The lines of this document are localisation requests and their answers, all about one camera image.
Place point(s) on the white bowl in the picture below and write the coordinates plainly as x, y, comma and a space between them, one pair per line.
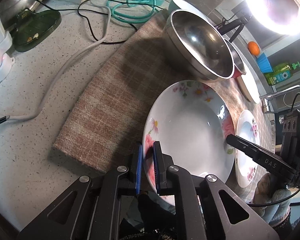
182, 5

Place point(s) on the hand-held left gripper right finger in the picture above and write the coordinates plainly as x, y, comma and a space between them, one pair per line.
156, 166

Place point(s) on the green glass dish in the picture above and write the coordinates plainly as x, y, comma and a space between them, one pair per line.
40, 27

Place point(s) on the white power adapter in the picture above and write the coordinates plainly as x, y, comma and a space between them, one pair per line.
0, 40

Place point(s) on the person's right hand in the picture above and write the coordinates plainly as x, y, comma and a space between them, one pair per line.
272, 205

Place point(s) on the white power strip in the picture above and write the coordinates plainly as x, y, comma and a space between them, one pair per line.
1, 72

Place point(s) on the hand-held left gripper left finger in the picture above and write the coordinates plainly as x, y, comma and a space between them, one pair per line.
139, 170

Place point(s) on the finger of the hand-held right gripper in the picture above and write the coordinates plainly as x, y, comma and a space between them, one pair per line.
242, 146

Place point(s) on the green soap bottle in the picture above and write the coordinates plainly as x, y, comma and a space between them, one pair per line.
280, 73

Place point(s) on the large floral plate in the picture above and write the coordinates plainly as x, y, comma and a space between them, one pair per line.
190, 130

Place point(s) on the blue silicone cup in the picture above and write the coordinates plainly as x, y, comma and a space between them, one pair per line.
264, 63

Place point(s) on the small steel bowl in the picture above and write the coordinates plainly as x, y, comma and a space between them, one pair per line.
240, 63

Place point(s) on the small floral plate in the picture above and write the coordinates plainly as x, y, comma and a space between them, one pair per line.
245, 135

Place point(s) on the steel faucet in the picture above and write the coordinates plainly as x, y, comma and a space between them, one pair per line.
277, 95

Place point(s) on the plaid beige cloth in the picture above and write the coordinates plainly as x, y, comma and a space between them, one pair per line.
115, 92

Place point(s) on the large steel bowl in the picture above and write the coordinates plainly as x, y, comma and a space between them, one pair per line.
202, 45

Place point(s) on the orange fruit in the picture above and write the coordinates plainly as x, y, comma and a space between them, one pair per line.
254, 48

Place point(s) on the black tripod legs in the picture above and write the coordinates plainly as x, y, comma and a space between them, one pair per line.
236, 33

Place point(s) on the white leaf-print plate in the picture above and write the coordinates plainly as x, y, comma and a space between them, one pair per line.
250, 87

